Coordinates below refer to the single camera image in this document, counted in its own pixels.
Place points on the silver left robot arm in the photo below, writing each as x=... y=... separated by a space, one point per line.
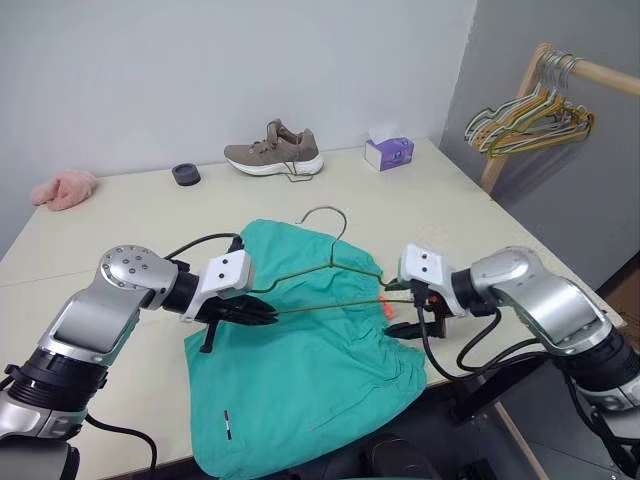
x=110 y=305

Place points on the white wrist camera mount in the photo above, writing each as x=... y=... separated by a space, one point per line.
x=227 y=272
x=425 y=265

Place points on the wooden clothes rack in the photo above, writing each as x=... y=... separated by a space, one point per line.
x=607 y=77

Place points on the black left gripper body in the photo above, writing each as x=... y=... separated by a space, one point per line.
x=215 y=310

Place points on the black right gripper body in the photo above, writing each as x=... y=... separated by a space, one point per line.
x=436 y=317

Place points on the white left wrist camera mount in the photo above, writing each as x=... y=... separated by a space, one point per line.
x=227 y=272

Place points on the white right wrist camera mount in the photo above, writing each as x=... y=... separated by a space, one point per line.
x=425 y=265

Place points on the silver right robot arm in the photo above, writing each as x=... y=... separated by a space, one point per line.
x=545 y=300

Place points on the green shorts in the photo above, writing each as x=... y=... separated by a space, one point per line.
x=300 y=380

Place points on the black table leg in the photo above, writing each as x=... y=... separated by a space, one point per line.
x=492 y=385

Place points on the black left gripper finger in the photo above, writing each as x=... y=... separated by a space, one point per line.
x=250 y=317
x=250 y=304

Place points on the purple tissue box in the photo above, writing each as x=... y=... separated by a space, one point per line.
x=392 y=154

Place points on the dark rounded shape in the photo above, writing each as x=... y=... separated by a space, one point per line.
x=395 y=457

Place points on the pink fluffy slipper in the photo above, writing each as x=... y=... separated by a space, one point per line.
x=65 y=189

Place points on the small orange tag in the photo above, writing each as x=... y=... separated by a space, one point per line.
x=388 y=307

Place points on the round black container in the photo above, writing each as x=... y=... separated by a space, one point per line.
x=186 y=175

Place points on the taupe sneaker with white sole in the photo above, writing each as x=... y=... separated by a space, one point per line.
x=272 y=152

